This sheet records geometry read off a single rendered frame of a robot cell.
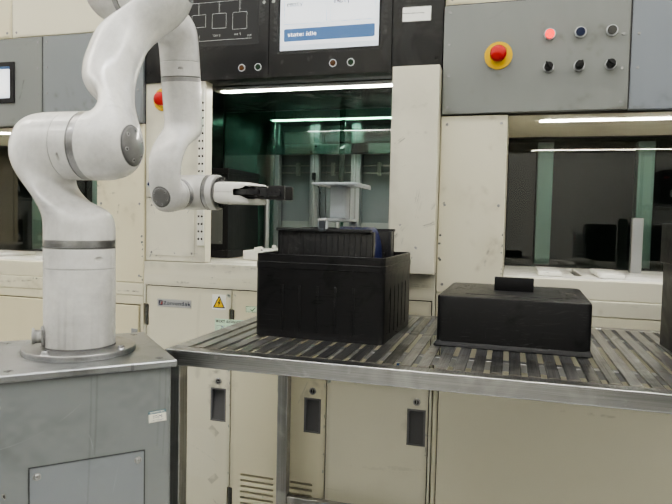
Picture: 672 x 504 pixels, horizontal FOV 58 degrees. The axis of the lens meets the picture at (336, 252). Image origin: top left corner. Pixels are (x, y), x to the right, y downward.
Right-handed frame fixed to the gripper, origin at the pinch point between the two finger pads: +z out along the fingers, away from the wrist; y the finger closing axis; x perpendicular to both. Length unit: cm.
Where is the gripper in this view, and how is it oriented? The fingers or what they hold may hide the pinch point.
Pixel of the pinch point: (280, 193)
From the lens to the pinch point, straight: 139.5
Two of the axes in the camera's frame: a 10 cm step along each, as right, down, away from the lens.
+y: -3.1, 0.5, -9.5
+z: 9.5, 0.4, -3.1
